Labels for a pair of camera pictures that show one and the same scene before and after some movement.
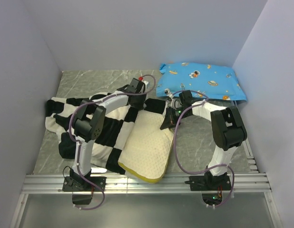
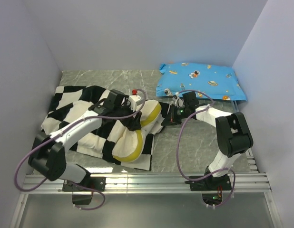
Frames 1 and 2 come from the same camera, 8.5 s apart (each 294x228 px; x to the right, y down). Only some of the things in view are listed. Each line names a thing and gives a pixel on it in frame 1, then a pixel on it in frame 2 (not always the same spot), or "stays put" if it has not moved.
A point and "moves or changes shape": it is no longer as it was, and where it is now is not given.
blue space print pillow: x=208 y=80 stays put
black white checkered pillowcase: x=119 y=125 moves or changes shape
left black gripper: x=141 y=106 -> x=133 y=124
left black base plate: x=79 y=184 stays put
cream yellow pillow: x=147 y=147 moves or changes shape
